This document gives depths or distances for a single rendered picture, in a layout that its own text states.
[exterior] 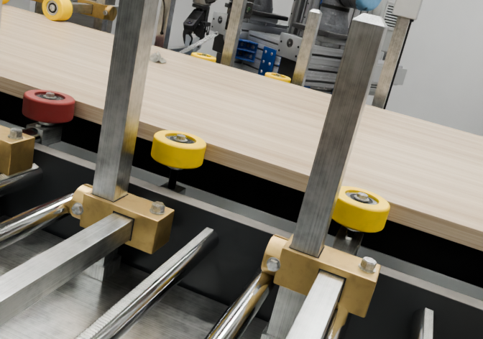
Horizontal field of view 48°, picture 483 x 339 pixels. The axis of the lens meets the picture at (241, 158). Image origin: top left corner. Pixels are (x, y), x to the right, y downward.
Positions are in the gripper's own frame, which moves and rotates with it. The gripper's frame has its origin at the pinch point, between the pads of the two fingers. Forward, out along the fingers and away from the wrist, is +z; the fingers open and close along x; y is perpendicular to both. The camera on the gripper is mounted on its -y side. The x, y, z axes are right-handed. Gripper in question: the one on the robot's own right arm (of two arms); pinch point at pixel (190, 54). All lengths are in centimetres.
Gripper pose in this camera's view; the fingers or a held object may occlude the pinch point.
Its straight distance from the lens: 225.5
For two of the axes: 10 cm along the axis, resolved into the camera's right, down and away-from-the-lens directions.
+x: -9.2, -3.0, 2.7
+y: 3.4, -2.2, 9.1
